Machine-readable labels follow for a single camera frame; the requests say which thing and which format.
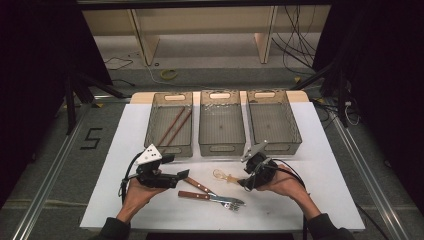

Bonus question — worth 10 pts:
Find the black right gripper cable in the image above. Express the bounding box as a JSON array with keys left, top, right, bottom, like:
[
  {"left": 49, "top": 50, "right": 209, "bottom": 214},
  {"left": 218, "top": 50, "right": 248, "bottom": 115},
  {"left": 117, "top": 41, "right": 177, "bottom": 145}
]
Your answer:
[{"left": 263, "top": 158, "right": 308, "bottom": 240}]

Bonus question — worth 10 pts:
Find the light wooden desk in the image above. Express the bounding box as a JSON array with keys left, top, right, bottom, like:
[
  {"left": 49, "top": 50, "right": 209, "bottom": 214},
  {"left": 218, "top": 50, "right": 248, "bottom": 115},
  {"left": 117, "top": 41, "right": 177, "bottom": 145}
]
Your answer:
[{"left": 81, "top": 4, "right": 333, "bottom": 66}]

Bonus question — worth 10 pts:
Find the wooden-handled metal fork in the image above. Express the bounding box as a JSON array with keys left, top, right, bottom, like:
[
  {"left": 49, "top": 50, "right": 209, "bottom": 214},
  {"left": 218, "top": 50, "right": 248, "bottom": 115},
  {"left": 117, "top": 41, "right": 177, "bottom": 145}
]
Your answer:
[{"left": 184, "top": 177, "right": 242, "bottom": 212}]

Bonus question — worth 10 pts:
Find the large smoky transparent plastic bin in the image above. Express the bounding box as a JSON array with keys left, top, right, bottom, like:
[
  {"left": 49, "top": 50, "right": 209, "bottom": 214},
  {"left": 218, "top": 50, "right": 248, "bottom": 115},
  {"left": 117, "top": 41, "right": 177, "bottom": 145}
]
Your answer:
[{"left": 143, "top": 92, "right": 194, "bottom": 159}]

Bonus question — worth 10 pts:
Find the yellow-green tape roll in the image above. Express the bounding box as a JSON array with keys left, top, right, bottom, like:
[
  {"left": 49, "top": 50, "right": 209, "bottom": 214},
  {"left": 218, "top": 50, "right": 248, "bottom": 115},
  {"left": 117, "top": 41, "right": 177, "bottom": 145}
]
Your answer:
[{"left": 159, "top": 68, "right": 179, "bottom": 81}]

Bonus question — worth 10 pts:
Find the bundle of black floor cables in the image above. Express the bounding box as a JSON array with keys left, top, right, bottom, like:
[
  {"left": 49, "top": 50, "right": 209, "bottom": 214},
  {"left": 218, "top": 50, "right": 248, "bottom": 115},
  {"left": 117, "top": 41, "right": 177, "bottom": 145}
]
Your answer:
[{"left": 271, "top": 4, "right": 321, "bottom": 73}]

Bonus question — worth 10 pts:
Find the translucent orange plastic spoon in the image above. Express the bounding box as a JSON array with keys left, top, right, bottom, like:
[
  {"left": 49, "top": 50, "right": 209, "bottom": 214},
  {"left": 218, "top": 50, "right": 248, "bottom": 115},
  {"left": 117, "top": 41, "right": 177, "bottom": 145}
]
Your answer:
[{"left": 212, "top": 168, "right": 241, "bottom": 185}]

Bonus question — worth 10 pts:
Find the thin black floor cable loop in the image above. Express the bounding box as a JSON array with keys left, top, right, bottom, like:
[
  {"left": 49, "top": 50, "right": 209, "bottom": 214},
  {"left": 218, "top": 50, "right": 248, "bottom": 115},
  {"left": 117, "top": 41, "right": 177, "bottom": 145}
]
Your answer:
[{"left": 103, "top": 56, "right": 134, "bottom": 72}]

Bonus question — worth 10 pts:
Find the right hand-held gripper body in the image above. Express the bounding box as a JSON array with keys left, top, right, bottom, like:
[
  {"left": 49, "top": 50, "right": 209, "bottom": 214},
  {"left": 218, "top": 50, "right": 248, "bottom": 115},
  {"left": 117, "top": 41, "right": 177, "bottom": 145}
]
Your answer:
[{"left": 237, "top": 139, "right": 280, "bottom": 193}]

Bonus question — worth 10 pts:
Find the aluminium floor rail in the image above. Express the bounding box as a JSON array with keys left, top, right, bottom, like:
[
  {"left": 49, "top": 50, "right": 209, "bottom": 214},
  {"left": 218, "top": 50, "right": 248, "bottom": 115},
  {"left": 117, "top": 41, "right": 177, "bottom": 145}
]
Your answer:
[
  {"left": 328, "top": 99, "right": 412, "bottom": 240},
  {"left": 11, "top": 96, "right": 99, "bottom": 240}
]

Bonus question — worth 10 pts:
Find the black tripod stand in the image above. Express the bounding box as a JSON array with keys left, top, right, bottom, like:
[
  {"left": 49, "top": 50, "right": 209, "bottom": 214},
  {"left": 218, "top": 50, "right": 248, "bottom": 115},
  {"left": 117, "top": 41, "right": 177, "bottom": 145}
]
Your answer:
[
  {"left": 64, "top": 73, "right": 127, "bottom": 135},
  {"left": 291, "top": 61, "right": 352, "bottom": 128}
]

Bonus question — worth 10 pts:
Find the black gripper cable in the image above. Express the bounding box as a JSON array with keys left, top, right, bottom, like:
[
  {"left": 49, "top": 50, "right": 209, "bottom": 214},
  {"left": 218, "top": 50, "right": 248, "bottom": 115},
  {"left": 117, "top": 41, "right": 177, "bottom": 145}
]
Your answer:
[
  {"left": 263, "top": 158, "right": 308, "bottom": 240},
  {"left": 118, "top": 151, "right": 145, "bottom": 204}
]

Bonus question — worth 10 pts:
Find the wooden-handled metal knife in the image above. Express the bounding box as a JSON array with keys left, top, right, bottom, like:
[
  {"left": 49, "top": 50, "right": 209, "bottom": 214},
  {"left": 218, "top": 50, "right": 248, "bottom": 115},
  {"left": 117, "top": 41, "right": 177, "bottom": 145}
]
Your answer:
[{"left": 177, "top": 190, "right": 247, "bottom": 207}]

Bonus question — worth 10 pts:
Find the white floor cable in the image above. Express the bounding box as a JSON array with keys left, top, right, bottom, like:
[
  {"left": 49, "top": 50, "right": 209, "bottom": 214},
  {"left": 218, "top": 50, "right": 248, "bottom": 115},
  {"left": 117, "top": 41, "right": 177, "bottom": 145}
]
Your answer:
[{"left": 141, "top": 61, "right": 201, "bottom": 90}]

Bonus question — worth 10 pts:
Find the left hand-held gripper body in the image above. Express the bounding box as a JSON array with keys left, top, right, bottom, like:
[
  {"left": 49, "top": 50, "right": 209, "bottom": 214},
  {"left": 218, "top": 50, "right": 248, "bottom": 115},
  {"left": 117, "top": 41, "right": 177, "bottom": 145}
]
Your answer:
[{"left": 134, "top": 143, "right": 181, "bottom": 190}]

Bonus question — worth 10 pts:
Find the black curtain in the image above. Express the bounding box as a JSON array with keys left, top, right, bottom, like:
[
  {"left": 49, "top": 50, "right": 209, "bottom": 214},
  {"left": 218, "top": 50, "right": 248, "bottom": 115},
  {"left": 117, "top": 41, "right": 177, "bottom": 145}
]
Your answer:
[
  {"left": 313, "top": 0, "right": 424, "bottom": 214},
  {"left": 0, "top": 0, "right": 113, "bottom": 208}
]

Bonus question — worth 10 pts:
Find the brown wooden chopstick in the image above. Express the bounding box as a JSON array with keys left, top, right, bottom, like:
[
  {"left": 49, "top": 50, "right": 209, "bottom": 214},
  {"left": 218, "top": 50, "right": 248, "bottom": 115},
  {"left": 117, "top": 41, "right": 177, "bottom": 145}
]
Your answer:
[
  {"left": 155, "top": 106, "right": 186, "bottom": 148},
  {"left": 163, "top": 109, "right": 193, "bottom": 149}
]

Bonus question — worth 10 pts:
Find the white plug with cable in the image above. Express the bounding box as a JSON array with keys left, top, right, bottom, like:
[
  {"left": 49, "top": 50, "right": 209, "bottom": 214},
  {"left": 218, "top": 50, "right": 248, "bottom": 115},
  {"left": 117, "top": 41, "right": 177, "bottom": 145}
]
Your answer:
[{"left": 343, "top": 99, "right": 362, "bottom": 127}]

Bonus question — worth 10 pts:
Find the person's left hand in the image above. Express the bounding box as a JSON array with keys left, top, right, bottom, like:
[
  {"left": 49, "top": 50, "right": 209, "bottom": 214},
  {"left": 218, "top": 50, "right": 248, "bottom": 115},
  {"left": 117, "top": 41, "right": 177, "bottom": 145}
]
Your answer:
[{"left": 124, "top": 178, "right": 168, "bottom": 214}]

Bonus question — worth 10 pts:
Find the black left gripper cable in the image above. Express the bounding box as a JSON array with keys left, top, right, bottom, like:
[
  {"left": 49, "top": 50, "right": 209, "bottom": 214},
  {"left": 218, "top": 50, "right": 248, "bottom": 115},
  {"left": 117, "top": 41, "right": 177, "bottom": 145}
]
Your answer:
[{"left": 118, "top": 151, "right": 145, "bottom": 204}]

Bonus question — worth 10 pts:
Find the person's right hand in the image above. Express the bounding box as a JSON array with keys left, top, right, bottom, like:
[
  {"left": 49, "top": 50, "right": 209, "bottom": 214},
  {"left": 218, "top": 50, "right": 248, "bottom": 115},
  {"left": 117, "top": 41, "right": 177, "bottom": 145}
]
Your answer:
[{"left": 256, "top": 164, "right": 309, "bottom": 204}]

